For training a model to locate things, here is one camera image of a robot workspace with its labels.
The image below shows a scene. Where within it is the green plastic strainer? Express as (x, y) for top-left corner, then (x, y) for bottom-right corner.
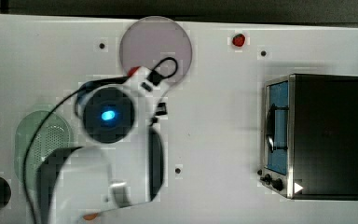
(14, 110), (73, 189)

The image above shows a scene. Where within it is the orange toy fruit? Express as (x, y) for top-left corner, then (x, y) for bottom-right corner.
(83, 213), (99, 221)

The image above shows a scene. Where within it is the black silver toaster oven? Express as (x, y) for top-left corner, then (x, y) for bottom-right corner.
(257, 74), (358, 201)

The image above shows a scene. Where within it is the red strawberry toy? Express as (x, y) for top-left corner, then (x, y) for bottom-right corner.
(232, 34), (246, 48)

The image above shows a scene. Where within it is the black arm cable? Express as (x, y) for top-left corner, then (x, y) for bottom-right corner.
(21, 56), (179, 224)

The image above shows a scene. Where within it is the pale purple round plate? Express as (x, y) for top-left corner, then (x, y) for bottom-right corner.
(119, 16), (193, 86)

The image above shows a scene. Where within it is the red ketchup bottle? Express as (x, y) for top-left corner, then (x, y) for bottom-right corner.
(127, 66), (140, 77)

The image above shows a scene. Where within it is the blue bowl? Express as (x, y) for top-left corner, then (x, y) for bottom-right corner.
(74, 88), (87, 116)

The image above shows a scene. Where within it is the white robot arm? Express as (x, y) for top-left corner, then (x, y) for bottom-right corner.
(36, 66), (170, 224)

